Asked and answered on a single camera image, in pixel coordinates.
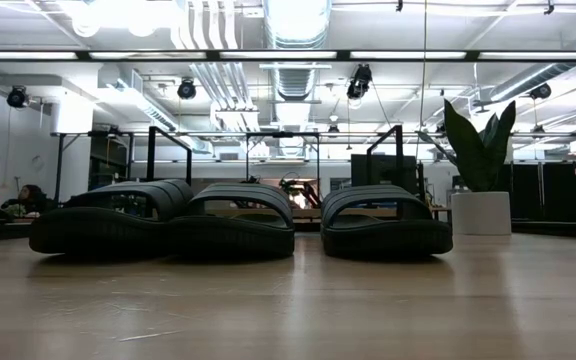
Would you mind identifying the black rubber slide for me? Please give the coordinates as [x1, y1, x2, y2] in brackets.
[28, 178, 195, 257]
[320, 184, 454, 260]
[170, 182, 297, 260]

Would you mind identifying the black monitor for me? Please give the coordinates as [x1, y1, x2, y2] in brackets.
[350, 153, 419, 196]

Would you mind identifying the black ceiling spotlight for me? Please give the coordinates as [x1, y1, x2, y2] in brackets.
[346, 63, 373, 100]
[6, 85, 30, 109]
[528, 82, 553, 101]
[176, 77, 198, 101]

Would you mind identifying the black light bar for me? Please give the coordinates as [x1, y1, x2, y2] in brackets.
[0, 48, 576, 63]

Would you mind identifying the potted green snake plant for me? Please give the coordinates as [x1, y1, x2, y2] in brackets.
[416, 98, 518, 236]

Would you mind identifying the person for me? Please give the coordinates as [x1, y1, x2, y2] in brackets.
[0, 183, 62, 217]

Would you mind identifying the black background frame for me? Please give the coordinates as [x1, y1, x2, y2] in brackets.
[245, 131, 322, 201]
[55, 130, 135, 204]

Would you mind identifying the silver ventilation duct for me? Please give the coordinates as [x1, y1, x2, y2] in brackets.
[262, 0, 333, 101]

